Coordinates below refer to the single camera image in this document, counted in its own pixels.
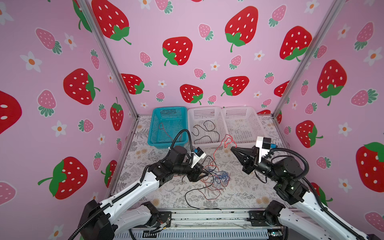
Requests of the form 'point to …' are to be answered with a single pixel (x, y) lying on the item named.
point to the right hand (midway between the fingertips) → (232, 149)
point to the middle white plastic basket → (213, 114)
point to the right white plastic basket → (243, 125)
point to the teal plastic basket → (166, 122)
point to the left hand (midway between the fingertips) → (205, 170)
